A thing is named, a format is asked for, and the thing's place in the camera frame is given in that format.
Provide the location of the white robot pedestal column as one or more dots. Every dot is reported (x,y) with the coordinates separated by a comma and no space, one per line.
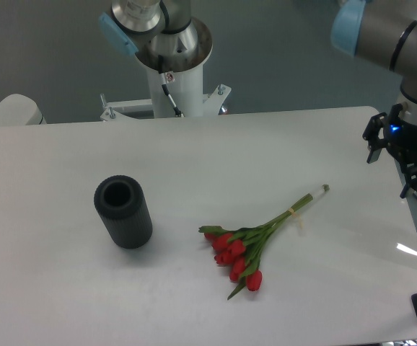
(174,69)

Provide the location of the white rounded furniture corner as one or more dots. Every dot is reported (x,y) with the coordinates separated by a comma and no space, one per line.
(19,110)

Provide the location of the black ribbed cylindrical vase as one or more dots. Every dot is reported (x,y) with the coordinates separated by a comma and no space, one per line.
(121,205)

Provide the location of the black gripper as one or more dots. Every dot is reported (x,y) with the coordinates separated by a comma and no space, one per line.
(401,141)

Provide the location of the white pedestal base bracket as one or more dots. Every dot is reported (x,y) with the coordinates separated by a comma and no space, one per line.
(129,108)

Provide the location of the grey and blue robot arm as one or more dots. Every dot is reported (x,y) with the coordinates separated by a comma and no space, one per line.
(382,32)

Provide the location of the red tulip bouquet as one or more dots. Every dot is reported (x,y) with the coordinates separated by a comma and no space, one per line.
(241,249)

